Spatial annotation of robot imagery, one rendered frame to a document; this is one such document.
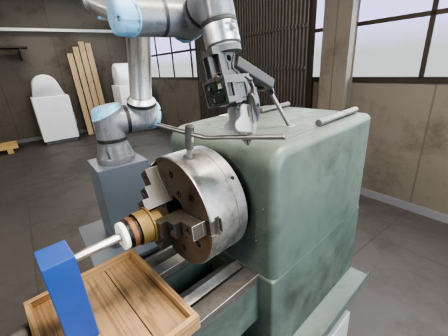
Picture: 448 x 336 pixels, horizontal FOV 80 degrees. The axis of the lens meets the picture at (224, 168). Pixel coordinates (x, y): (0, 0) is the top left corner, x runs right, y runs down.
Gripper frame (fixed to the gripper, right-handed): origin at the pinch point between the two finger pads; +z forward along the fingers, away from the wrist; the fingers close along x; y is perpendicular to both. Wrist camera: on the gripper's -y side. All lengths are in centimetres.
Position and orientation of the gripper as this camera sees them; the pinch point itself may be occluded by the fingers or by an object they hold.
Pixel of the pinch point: (249, 139)
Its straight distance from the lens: 61.5
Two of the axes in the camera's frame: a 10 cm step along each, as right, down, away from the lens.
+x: 6.5, 0.0, -7.6
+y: -7.3, 2.9, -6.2
